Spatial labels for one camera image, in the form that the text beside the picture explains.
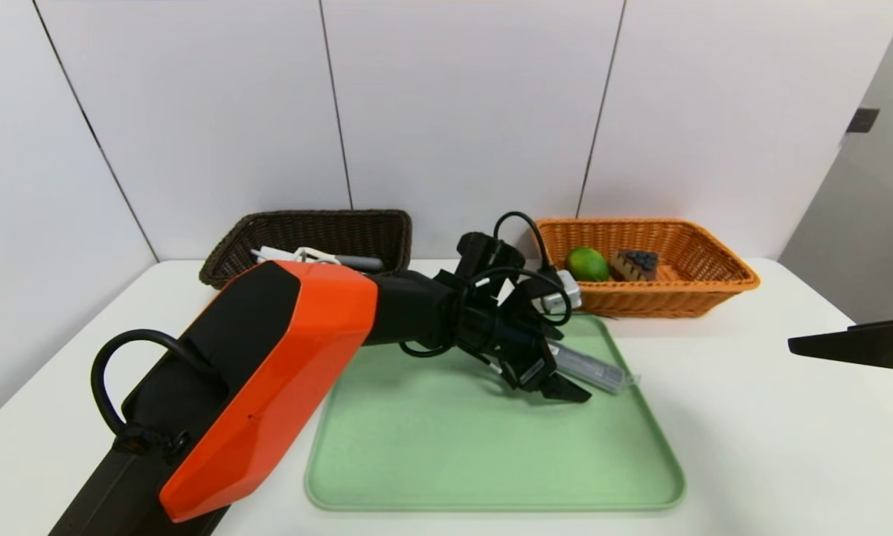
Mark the chocolate blueberry cake slice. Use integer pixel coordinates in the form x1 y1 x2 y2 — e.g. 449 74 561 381
610 249 660 283

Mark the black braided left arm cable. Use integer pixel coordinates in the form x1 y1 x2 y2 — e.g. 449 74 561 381
91 329 218 456

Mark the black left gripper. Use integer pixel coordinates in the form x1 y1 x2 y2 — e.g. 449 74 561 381
458 306 592 403

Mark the black left wrist camera cable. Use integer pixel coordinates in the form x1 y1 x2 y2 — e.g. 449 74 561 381
398 211 575 358

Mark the white power strip with cord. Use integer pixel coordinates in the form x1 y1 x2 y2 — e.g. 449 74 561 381
252 246 343 266

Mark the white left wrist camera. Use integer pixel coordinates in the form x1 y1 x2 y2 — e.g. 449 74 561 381
532 269 583 316

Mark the grey pencil lead case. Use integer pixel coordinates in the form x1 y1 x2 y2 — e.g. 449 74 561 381
547 339 638 395

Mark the dark brown wicker basket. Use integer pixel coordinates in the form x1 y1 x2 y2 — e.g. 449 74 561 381
199 209 414 291

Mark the light green plastic tray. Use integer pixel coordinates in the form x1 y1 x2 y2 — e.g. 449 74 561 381
305 313 687 512

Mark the orange wicker basket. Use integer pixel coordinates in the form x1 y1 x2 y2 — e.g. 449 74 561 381
534 217 761 319

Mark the green lime fruit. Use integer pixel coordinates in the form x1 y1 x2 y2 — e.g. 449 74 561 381
565 246 611 283

